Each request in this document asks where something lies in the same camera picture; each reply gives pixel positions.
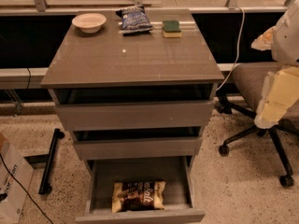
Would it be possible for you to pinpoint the grey drawer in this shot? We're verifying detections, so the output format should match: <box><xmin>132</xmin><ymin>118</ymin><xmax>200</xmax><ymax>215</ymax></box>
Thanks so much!
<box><xmin>76</xmin><ymin>157</ymin><xmax>205</xmax><ymax>224</ymax></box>
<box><xmin>74</xmin><ymin>127</ymin><xmax>202</xmax><ymax>160</ymax></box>
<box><xmin>50</xmin><ymin>83</ymin><xmax>215</xmax><ymax>132</ymax></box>

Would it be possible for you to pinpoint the grey top drawer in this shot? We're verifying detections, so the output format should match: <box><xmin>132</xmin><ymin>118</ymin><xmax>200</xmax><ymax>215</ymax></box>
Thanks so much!
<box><xmin>50</xmin><ymin>83</ymin><xmax>215</xmax><ymax>132</ymax></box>

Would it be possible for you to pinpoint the grey office chair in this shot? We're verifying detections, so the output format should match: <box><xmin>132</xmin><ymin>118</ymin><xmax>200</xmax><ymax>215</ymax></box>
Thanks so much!
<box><xmin>217</xmin><ymin>62</ymin><xmax>299</xmax><ymax>187</ymax></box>

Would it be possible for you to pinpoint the grey middle drawer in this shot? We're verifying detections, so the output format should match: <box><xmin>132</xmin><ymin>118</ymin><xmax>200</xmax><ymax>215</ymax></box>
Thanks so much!
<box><xmin>74</xmin><ymin>127</ymin><xmax>202</xmax><ymax>160</ymax></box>

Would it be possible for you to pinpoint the grey bottom drawer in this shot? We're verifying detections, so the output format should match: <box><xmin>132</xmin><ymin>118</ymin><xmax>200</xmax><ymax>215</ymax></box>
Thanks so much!
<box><xmin>76</xmin><ymin>157</ymin><xmax>205</xmax><ymax>224</ymax></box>

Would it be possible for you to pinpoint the black cable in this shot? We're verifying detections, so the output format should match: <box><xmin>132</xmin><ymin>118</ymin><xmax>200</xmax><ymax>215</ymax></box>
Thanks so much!
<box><xmin>0</xmin><ymin>154</ymin><xmax>54</xmax><ymax>224</ymax></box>

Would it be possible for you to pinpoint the white cable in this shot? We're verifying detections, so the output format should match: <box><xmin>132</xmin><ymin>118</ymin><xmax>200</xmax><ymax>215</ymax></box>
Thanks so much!
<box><xmin>216</xmin><ymin>6</ymin><xmax>246</xmax><ymax>92</ymax></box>

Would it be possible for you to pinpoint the brown chip bag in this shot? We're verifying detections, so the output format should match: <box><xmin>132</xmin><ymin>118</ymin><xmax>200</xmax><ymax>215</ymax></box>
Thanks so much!
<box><xmin>111</xmin><ymin>181</ymin><xmax>165</xmax><ymax>213</ymax></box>

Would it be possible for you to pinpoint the white bowl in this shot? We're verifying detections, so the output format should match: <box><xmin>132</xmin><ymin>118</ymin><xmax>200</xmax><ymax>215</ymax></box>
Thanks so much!
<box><xmin>72</xmin><ymin>13</ymin><xmax>107</xmax><ymax>34</ymax></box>

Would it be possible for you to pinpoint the white cardboard box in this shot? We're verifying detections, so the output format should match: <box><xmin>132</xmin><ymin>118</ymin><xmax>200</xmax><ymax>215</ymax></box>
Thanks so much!
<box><xmin>0</xmin><ymin>133</ymin><xmax>34</xmax><ymax>224</ymax></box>

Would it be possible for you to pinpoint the grey drawer cabinet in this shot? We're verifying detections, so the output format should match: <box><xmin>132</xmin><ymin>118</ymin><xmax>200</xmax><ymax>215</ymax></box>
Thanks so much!
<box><xmin>40</xmin><ymin>8</ymin><xmax>225</xmax><ymax>173</ymax></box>

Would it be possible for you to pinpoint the green yellow sponge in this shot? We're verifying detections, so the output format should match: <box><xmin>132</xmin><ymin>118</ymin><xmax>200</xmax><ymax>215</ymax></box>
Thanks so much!
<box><xmin>162</xmin><ymin>21</ymin><xmax>182</xmax><ymax>38</ymax></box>

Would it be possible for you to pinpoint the blue chip bag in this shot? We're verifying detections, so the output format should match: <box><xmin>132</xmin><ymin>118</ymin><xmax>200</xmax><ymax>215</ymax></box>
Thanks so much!
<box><xmin>116</xmin><ymin>6</ymin><xmax>153</xmax><ymax>34</ymax></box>

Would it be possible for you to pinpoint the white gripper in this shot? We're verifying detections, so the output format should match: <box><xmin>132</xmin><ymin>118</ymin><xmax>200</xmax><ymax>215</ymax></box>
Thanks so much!
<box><xmin>251</xmin><ymin>0</ymin><xmax>299</xmax><ymax>129</ymax></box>

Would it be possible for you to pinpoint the black metal bar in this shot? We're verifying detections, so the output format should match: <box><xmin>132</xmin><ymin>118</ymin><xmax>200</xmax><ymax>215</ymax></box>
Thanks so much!
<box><xmin>38</xmin><ymin>129</ymin><xmax>64</xmax><ymax>195</ymax></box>

